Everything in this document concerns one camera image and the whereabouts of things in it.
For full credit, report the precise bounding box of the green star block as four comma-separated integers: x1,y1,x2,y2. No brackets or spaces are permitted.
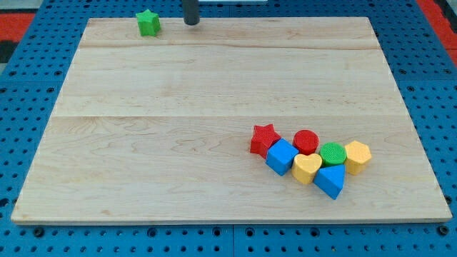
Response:
136,9,161,36

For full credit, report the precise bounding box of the red star block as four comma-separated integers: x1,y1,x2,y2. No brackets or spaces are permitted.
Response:
250,124,281,159

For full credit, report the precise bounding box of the blue cube block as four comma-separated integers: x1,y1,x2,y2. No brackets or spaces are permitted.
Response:
266,138,299,176

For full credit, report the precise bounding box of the light wooden board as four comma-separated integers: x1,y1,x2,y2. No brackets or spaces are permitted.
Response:
11,17,452,226

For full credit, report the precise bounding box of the red cylinder block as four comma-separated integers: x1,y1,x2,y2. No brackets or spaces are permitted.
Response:
293,130,319,155

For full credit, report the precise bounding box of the yellow heart block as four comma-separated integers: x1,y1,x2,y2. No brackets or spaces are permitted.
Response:
291,153,323,184

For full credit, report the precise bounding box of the green cylinder block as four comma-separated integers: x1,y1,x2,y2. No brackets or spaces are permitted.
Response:
319,142,347,167

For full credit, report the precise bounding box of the blue triangle block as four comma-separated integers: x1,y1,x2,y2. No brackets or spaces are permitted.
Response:
313,164,346,200

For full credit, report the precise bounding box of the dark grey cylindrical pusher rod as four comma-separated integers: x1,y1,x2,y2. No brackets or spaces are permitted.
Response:
182,0,200,26

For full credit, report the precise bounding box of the yellow hexagon block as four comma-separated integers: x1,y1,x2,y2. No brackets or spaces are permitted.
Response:
344,141,372,176

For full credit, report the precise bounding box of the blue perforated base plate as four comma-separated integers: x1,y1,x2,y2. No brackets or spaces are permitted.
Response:
1,1,456,256

